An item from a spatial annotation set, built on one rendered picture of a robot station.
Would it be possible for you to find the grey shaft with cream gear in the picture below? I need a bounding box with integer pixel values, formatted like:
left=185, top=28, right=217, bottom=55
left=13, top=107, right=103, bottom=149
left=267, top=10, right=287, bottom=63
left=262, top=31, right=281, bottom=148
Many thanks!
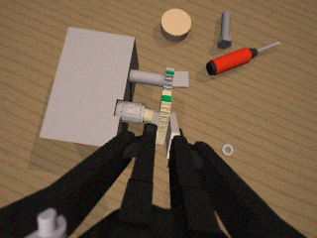
left=140, top=90, right=171, bottom=145

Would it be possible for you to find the grey hex bolt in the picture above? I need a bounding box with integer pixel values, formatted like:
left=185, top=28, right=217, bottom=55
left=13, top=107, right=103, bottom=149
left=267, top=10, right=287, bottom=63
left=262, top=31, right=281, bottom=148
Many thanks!
left=217, top=11, right=232, bottom=50

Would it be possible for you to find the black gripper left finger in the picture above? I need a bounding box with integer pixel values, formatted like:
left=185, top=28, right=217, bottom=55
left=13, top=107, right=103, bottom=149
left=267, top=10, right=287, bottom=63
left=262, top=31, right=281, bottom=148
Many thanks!
left=0, top=110, right=159, bottom=238

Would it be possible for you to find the red screwdriver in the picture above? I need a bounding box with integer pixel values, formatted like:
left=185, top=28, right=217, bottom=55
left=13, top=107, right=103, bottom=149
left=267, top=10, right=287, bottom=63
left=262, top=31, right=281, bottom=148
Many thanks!
left=206, top=42, right=280, bottom=75

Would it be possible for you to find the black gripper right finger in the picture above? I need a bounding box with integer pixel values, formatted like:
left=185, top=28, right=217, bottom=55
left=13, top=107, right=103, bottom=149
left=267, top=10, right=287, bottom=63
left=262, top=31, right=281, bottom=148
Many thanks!
left=165, top=112, right=307, bottom=238

